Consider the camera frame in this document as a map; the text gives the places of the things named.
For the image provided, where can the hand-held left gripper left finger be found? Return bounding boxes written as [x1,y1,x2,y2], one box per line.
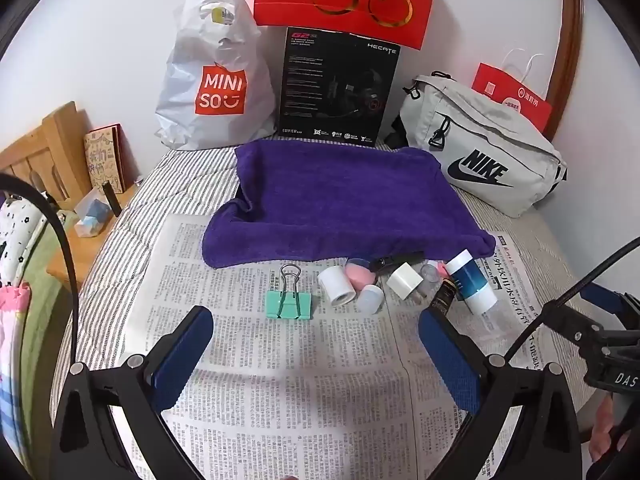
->
[50,305,216,480]

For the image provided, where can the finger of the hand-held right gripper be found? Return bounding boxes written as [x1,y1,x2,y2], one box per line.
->
[541,301,640,348]
[580,282,640,332]

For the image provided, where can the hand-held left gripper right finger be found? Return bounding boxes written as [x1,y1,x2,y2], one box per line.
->
[417,307,588,480]

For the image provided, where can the small dark brown bottle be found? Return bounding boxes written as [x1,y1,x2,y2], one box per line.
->
[431,280,460,314]

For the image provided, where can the blue and white bottle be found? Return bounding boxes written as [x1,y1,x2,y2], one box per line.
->
[445,249,500,316]

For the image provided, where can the small translucent white bottle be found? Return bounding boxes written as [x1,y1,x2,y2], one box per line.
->
[356,285,385,315]

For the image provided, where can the green binder clip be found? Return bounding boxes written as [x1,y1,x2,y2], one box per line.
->
[264,263,314,321]

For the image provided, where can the person's right hand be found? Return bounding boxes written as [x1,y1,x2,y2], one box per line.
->
[587,395,635,463]

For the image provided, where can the white charger plug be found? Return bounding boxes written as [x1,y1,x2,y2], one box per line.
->
[386,263,426,302]

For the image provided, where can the newspaper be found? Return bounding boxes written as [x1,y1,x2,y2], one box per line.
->
[120,212,592,480]

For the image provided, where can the white tape roll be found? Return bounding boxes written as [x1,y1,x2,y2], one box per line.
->
[317,265,355,307]

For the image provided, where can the wooden nightstand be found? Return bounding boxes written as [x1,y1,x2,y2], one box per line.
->
[46,180,139,294]

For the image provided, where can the green blanket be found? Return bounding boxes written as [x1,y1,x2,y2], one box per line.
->
[20,230,77,443]

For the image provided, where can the small black stick device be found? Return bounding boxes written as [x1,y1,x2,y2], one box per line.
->
[101,181,123,219]

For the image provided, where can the pink and white cloth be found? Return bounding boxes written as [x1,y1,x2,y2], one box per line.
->
[0,284,32,461]

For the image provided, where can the purple towel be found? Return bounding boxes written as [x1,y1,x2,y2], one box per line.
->
[202,140,497,270]

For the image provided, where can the white floral pillow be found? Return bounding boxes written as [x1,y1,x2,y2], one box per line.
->
[0,195,67,282]

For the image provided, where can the grey waist bag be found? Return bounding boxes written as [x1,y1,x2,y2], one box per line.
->
[397,74,569,219]

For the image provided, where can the brown patterned notebook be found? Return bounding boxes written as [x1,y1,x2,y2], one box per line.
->
[83,123,129,195]

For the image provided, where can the wooden headboard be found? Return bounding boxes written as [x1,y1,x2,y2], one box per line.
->
[0,101,94,211]

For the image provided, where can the white plastic shopping bag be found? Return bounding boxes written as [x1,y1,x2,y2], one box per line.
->
[154,0,278,151]

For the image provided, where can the black headset box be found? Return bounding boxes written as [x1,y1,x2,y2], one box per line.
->
[276,26,402,149]

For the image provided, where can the black cable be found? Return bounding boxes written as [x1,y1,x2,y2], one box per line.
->
[502,239,640,362]

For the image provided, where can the red paper bag white handles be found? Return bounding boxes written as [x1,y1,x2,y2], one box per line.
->
[472,50,554,142]

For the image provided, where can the brown wooden door frame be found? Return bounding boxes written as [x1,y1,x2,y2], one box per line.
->
[542,0,586,142]

